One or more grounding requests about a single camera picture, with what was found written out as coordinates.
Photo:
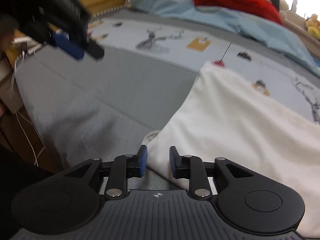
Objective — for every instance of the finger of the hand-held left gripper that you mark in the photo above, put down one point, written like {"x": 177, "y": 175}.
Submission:
{"x": 96, "y": 51}
{"x": 68, "y": 47}

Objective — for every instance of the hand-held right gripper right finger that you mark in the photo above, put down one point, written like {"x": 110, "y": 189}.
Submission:
{"x": 173, "y": 161}

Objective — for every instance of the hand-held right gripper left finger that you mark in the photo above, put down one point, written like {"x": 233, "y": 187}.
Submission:
{"x": 143, "y": 161}

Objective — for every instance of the white t-shirt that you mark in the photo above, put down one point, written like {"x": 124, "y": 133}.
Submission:
{"x": 237, "y": 135}

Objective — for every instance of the grey printed bed sheet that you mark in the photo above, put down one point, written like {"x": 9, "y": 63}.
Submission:
{"x": 87, "y": 92}

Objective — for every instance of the light blue duvet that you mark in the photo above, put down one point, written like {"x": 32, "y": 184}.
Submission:
{"x": 225, "y": 21}

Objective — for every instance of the yellow plush toy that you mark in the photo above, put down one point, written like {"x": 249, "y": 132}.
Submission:
{"x": 313, "y": 27}

